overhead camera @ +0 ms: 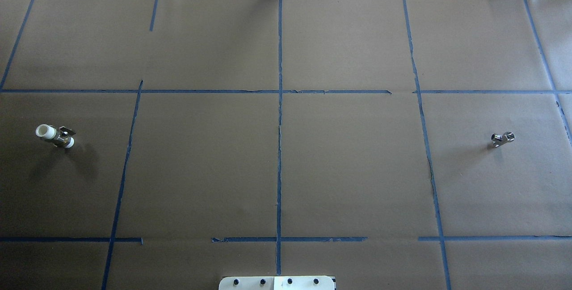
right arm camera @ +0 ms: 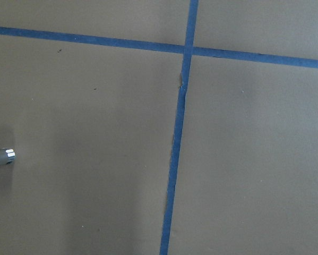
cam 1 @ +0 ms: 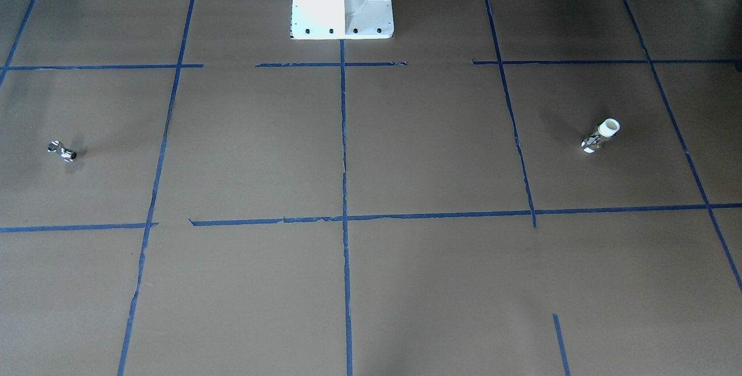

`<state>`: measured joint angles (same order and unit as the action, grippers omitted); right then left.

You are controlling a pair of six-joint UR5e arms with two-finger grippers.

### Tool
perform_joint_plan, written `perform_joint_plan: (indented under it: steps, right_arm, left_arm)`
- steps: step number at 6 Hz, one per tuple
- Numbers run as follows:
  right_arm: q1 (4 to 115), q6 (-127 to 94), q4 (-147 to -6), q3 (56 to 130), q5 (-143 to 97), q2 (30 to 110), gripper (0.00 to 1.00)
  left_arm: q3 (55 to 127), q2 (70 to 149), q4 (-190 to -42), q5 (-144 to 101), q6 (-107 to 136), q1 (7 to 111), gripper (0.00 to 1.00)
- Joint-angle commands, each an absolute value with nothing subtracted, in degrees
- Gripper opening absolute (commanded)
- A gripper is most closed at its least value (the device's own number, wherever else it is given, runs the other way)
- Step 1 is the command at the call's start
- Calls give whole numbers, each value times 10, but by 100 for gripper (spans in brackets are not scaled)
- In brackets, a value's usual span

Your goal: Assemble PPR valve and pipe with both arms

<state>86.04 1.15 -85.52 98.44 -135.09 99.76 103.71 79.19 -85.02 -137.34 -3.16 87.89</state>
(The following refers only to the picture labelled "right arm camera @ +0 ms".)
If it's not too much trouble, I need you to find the chrome metal pipe fitting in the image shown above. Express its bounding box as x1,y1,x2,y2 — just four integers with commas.
0,148,16,166

